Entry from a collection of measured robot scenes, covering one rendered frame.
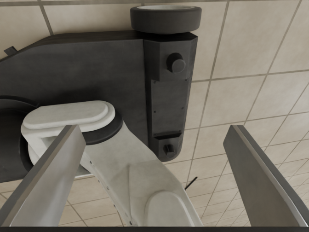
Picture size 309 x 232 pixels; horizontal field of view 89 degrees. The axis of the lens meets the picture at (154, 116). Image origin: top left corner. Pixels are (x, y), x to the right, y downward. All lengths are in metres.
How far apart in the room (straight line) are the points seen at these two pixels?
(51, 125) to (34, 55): 0.19
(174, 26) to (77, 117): 0.31
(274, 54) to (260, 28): 0.16
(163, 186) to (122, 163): 0.11
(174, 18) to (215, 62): 0.38
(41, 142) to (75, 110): 0.10
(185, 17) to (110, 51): 0.21
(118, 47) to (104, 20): 0.18
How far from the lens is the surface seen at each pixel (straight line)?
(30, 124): 0.43
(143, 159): 0.34
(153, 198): 0.24
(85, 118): 0.39
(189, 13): 0.46
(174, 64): 0.41
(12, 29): 0.70
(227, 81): 0.85
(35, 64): 0.52
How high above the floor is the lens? 0.62
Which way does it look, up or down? 50 degrees down
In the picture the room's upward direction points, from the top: 162 degrees clockwise
